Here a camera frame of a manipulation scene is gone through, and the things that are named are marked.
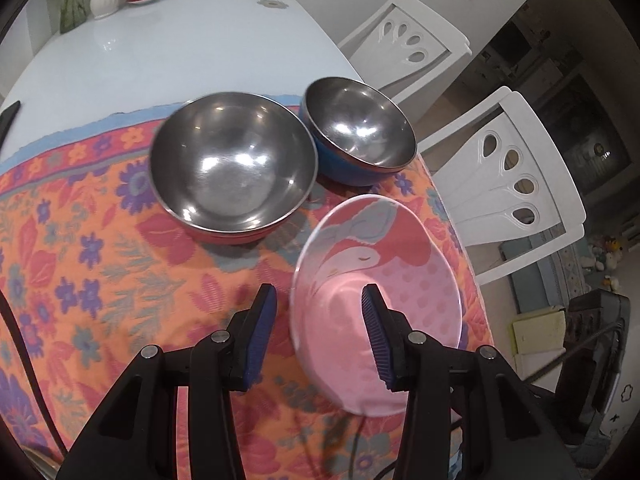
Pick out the dark cabinet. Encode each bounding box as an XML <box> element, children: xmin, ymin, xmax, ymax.
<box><xmin>542</xmin><ymin>72</ymin><xmax>636</xmax><ymax>196</ymax></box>

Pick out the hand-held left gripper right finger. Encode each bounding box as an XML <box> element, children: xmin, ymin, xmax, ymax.
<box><xmin>361</xmin><ymin>284</ymin><xmax>583</xmax><ymax>480</ymax></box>

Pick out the blue steel bowl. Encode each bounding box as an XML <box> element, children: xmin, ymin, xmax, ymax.
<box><xmin>300</xmin><ymin>76</ymin><xmax>418</xmax><ymax>187</ymax></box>

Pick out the red steel bowl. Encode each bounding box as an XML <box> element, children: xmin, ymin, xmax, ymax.
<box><xmin>149</xmin><ymin>92</ymin><xmax>318</xmax><ymax>247</ymax></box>

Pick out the black smartphone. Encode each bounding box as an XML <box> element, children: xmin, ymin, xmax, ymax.
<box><xmin>0</xmin><ymin>101</ymin><xmax>21</xmax><ymax>143</ymax></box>

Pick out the pink flamingo bowl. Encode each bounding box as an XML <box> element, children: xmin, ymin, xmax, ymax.
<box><xmin>289</xmin><ymin>194</ymin><xmax>463</xmax><ymax>417</ymax></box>

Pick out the orange floral tablecloth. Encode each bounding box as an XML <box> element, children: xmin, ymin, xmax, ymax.
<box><xmin>0</xmin><ymin>92</ymin><xmax>496</xmax><ymax>480</ymax></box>

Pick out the black cable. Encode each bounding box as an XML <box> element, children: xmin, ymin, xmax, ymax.
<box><xmin>517</xmin><ymin>320</ymin><xmax>626</xmax><ymax>386</ymax></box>
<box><xmin>0</xmin><ymin>290</ymin><xmax>66</xmax><ymax>461</ymax></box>

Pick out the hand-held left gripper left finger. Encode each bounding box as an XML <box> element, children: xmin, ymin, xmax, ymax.
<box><xmin>55</xmin><ymin>284</ymin><xmax>278</xmax><ymax>480</ymax></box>

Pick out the white dining chair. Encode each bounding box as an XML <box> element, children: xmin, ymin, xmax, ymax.
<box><xmin>417</xmin><ymin>86</ymin><xmax>587</xmax><ymax>286</ymax></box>
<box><xmin>337</xmin><ymin>0</ymin><xmax>472</xmax><ymax>106</ymax></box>

